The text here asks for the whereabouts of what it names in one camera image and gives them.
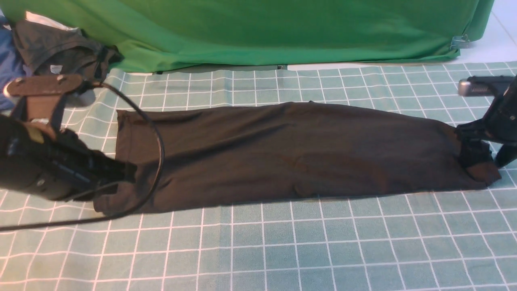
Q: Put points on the dark gray long-sleeved shirt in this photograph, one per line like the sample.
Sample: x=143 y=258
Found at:
x=233 y=155

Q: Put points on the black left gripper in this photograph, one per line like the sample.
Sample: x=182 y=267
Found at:
x=60 y=169

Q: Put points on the blue garment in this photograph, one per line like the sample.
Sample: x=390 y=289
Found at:
x=11 y=66

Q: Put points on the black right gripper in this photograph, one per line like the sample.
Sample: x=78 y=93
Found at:
x=498 y=125

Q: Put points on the crumpled dark gray garment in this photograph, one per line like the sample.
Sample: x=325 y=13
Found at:
x=48 y=50

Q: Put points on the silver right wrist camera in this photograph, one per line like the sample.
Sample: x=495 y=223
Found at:
x=478 y=86

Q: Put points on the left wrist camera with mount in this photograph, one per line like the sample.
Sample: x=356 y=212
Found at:
x=47 y=97

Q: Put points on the green backdrop cloth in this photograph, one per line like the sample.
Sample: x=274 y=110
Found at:
x=164 y=35

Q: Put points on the green grid table mat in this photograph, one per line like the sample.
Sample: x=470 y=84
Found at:
x=461 y=241

